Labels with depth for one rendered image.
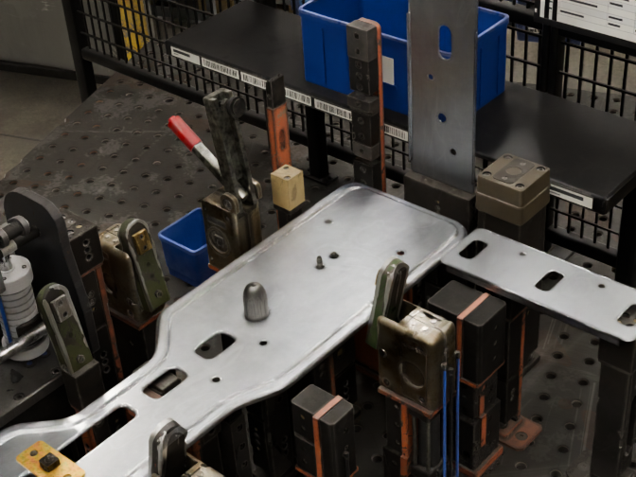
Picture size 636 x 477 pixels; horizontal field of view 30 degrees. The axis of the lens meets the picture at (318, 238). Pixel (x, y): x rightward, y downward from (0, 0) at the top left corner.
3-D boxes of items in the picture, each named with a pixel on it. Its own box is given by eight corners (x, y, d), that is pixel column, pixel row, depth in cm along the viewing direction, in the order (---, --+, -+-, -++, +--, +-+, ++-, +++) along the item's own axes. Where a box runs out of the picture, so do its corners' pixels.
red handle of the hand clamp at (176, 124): (237, 202, 163) (162, 119, 166) (232, 210, 165) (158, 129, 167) (257, 188, 166) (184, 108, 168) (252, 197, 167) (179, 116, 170)
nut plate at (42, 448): (87, 473, 132) (85, 466, 131) (61, 494, 130) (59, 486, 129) (41, 440, 137) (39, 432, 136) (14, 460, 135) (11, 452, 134)
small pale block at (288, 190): (304, 375, 188) (287, 181, 167) (288, 366, 190) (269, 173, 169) (318, 363, 190) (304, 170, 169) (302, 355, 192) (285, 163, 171)
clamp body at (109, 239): (163, 473, 173) (123, 269, 151) (111, 439, 179) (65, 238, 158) (207, 437, 178) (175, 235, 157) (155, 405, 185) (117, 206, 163)
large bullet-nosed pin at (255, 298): (258, 333, 153) (254, 293, 149) (240, 325, 155) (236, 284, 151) (274, 321, 155) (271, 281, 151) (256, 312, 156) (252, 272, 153)
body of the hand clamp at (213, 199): (255, 400, 184) (231, 213, 164) (222, 382, 188) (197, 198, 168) (280, 379, 188) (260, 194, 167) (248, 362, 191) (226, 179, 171)
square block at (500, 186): (513, 387, 183) (522, 192, 162) (469, 366, 187) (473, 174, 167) (540, 360, 188) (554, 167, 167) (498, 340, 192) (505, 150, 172)
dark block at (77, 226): (119, 476, 173) (66, 241, 148) (88, 455, 177) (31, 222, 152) (144, 456, 176) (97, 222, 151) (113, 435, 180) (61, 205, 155)
